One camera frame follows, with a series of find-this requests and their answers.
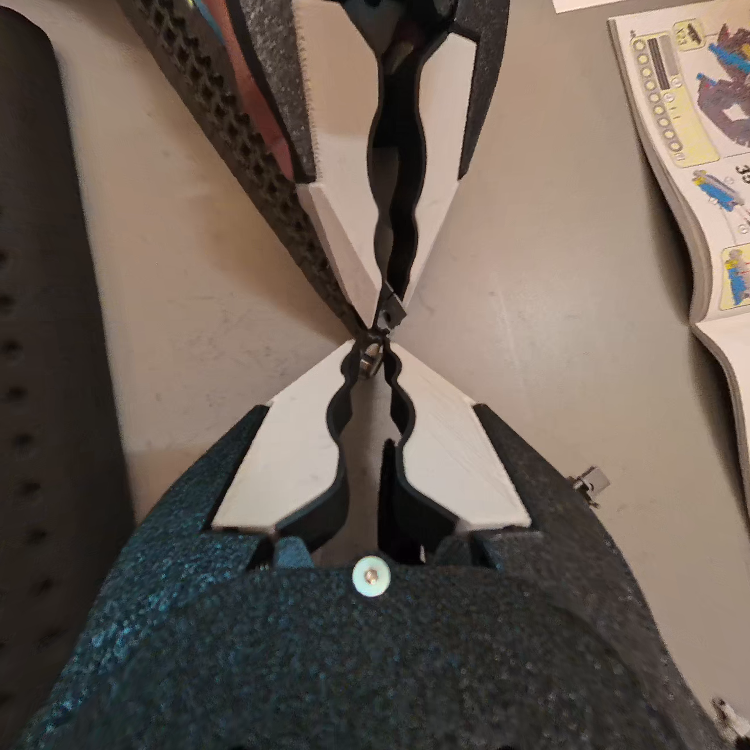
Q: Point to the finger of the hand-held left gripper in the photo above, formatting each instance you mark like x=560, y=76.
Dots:
x=340, y=146
x=448, y=117

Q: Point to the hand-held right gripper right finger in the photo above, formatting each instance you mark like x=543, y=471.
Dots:
x=463, y=463

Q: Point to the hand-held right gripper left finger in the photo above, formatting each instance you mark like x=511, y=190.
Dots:
x=281, y=463

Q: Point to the pile of grey links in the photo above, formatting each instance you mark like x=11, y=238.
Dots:
x=592, y=483

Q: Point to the single grey track link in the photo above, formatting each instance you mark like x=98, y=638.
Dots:
x=370, y=354

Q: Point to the grey desk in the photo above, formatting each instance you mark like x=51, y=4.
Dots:
x=527, y=293

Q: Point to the blue printed sticker sheet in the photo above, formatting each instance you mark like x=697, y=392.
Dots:
x=586, y=4

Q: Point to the open instruction booklet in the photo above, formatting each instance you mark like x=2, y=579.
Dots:
x=674, y=117

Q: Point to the black perforated pad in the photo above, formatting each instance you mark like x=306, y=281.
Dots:
x=47, y=351

